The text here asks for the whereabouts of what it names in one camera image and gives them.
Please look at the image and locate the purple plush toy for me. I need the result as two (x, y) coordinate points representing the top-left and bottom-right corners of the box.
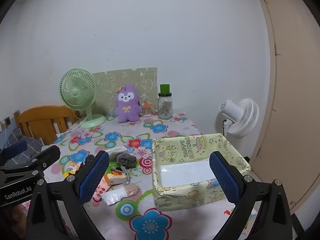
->
(115, 84), (142, 123)

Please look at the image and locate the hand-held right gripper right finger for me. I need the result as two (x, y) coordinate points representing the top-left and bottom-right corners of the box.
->
(209, 151), (293, 240)

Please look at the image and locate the white standing fan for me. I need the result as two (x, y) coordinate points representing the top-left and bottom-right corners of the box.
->
(219, 98), (260, 138)

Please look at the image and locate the clear plastic packet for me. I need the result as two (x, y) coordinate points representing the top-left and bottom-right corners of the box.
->
(101, 184), (140, 205)

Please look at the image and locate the yellow cartoon-print box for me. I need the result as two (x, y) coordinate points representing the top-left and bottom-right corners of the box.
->
(152, 133), (251, 211)

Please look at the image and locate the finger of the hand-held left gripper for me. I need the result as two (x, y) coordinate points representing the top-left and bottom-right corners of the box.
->
(25, 145), (61, 173)
(0, 140), (28, 166)

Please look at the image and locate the pink wet wipes pack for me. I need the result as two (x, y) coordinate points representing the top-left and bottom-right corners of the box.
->
(91, 175), (110, 202)

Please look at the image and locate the orange tissue pack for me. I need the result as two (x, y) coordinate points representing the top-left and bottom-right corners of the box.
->
(103, 169), (128, 185)

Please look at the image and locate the grey plaid blanket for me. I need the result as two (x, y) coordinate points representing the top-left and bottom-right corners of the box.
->
(0, 126), (44, 165)

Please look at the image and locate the white fan power cable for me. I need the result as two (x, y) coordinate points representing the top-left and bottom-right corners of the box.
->
(55, 116), (88, 139)

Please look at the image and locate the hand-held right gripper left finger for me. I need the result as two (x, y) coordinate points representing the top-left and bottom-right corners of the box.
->
(26, 151), (110, 240)

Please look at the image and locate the green patterned board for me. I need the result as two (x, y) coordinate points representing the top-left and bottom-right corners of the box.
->
(92, 67), (158, 117)

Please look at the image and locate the glass jar green lid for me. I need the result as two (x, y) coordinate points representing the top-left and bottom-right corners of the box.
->
(157, 84), (173, 120)

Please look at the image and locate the grey drawstring pouch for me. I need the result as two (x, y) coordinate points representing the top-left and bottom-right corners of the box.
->
(111, 152), (137, 183)

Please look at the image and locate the floral tablecloth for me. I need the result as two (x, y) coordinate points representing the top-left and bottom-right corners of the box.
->
(22, 111), (258, 240)

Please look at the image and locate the white cloth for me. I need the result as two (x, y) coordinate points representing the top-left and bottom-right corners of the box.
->
(106, 145), (128, 155)

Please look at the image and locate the green desk fan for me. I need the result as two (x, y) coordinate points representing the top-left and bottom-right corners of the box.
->
(59, 68), (107, 128)

